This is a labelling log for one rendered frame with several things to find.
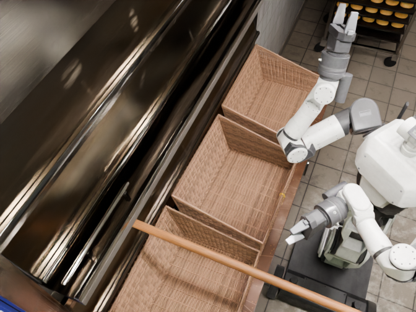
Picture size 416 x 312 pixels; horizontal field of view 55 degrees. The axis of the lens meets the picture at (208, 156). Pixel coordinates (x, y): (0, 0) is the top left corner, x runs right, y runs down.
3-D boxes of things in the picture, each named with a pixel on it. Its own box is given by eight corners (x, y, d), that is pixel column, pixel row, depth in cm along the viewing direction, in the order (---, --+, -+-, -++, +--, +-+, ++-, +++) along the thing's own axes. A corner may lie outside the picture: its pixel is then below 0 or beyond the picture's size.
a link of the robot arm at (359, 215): (335, 200, 140) (354, 232, 132) (339, 185, 134) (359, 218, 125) (351, 195, 141) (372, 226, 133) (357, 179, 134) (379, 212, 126)
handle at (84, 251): (73, 293, 106) (69, 290, 107) (135, 192, 123) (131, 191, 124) (64, 284, 101) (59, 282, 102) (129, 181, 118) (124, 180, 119)
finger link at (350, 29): (359, 12, 115) (353, 33, 118) (348, 11, 115) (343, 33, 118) (361, 13, 114) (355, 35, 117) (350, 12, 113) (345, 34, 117)
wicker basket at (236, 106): (218, 136, 240) (218, 104, 217) (251, 75, 268) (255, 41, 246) (297, 163, 228) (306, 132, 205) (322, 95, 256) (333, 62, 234)
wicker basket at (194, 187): (173, 221, 208) (168, 195, 186) (217, 142, 237) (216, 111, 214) (261, 258, 196) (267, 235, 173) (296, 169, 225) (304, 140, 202)
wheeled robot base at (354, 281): (300, 209, 272) (309, 184, 245) (378, 236, 260) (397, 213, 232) (271, 297, 239) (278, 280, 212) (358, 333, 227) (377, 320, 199)
